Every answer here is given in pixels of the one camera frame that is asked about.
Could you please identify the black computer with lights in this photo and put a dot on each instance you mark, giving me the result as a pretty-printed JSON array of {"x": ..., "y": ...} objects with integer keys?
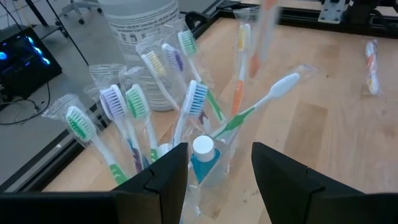
[{"x": 28, "y": 71}]

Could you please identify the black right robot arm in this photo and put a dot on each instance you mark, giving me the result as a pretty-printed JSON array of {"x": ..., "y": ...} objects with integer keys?
[{"x": 363, "y": 9}]

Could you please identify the white cylindrical wipes canister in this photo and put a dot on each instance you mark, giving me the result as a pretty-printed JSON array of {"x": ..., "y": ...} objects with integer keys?
[{"x": 140, "y": 21}]

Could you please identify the teal toothpaste tube white cap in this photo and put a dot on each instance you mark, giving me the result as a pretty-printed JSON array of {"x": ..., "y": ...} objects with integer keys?
[{"x": 203, "y": 147}]

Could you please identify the office chair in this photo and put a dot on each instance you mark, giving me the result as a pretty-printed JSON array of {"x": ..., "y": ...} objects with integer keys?
[{"x": 77, "y": 4}]

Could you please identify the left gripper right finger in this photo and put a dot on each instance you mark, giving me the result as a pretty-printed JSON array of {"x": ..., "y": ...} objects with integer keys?
[{"x": 311, "y": 202}]

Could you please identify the green toothbrush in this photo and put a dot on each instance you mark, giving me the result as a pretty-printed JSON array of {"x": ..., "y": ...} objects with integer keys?
[
  {"x": 187, "y": 42},
  {"x": 136, "y": 101},
  {"x": 236, "y": 121},
  {"x": 79, "y": 124}
]

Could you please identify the silver metal mounting bracket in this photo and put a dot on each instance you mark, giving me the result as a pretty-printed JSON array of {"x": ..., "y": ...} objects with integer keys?
[{"x": 331, "y": 12}]

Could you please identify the purple toothbrush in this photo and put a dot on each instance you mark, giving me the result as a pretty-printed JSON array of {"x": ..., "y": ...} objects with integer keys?
[
  {"x": 113, "y": 102},
  {"x": 174, "y": 57}
]

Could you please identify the clear plastic toothbrush holder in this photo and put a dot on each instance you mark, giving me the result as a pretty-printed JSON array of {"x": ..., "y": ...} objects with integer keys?
[{"x": 228, "y": 155}]

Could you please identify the blue toothbrush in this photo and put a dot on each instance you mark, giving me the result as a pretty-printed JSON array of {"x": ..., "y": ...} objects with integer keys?
[{"x": 194, "y": 98}]

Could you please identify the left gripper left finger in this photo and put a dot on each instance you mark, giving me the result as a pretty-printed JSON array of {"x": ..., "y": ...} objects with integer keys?
[{"x": 93, "y": 208}]

